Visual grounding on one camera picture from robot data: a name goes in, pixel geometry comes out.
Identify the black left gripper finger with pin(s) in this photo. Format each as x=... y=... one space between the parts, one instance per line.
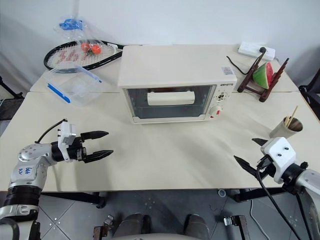
x=98 y=155
x=96 y=135

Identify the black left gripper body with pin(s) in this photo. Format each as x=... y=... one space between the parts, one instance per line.
x=76 y=150

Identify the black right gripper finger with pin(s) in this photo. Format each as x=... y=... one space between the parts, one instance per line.
x=260 y=141
x=247 y=166

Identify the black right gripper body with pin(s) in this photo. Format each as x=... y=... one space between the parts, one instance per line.
x=266 y=168

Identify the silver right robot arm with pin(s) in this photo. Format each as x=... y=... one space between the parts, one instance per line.
x=310 y=180

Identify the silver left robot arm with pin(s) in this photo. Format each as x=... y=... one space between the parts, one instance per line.
x=32 y=155

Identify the cream toaster oven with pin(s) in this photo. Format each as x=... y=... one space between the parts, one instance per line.
x=172 y=67

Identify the metal cup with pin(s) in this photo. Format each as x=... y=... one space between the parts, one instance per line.
x=282 y=130

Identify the black table foot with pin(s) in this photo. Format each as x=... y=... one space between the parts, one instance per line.
x=75 y=197
x=255 y=193

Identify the short wooden stick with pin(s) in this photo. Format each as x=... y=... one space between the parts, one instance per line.
x=288 y=120

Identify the long wooden stick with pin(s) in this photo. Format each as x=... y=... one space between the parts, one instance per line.
x=295 y=111

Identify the clear container with blue clips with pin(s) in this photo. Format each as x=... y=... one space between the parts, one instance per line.
x=77 y=88

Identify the dark wooden stand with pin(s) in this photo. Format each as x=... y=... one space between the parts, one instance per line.
x=272 y=82

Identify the watermelon slice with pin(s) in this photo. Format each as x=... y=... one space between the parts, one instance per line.
x=263 y=76

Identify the black chair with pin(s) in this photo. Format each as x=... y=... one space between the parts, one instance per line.
x=311 y=91

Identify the dark rounded robot shape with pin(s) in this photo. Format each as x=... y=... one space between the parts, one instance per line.
x=135 y=225
x=197 y=225

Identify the red tomatoes in bag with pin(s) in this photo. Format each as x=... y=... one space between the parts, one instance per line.
x=92 y=48

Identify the black stand at edge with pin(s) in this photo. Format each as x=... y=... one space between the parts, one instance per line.
x=10 y=90

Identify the black tennis racket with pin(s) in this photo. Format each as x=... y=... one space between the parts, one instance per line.
x=53 y=56

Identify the white power strip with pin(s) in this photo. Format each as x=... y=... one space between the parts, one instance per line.
x=250 y=48

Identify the clear plastic bag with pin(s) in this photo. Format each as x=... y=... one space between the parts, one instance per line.
x=72 y=32

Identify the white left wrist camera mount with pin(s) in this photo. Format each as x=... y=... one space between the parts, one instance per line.
x=65 y=136

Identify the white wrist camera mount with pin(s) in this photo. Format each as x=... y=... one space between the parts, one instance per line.
x=65 y=136
x=281 y=155

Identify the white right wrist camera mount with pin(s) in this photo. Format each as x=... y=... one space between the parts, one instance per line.
x=281 y=155

